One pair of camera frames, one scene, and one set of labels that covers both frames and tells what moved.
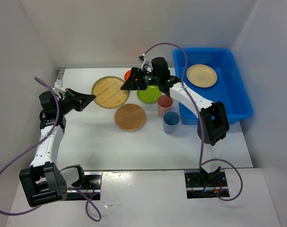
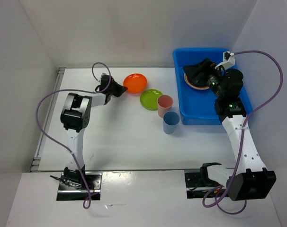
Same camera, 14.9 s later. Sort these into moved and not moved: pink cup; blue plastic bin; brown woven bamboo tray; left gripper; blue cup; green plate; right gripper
Moved: green plate; brown woven bamboo tray; left gripper; right gripper
Not moved: blue cup; pink cup; blue plastic bin
